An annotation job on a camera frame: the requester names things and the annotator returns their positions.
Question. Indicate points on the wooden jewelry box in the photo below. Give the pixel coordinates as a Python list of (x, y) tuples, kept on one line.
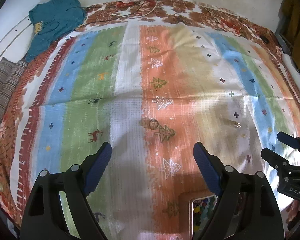
[(196, 209)]

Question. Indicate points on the teal knitted garment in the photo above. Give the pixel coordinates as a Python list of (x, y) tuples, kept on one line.
[(52, 20)]

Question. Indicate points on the small gold earring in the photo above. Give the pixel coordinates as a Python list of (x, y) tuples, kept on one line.
[(233, 123)]

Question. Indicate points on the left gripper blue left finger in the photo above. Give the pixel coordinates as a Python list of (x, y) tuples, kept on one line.
[(94, 167)]

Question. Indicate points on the striped colourful woven mat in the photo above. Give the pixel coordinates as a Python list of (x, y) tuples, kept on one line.
[(150, 119)]

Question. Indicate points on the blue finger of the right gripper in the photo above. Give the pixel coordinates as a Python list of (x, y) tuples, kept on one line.
[(276, 161), (293, 142)]

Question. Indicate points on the brown floral bed sheet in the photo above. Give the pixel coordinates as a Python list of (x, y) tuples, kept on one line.
[(165, 10)]

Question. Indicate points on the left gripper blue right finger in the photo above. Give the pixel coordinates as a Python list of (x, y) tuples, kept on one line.
[(205, 164)]

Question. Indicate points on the person's right hand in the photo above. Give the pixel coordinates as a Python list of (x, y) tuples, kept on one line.
[(292, 210)]

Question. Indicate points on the striped grey pillow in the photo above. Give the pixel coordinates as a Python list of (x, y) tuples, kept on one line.
[(10, 74)]

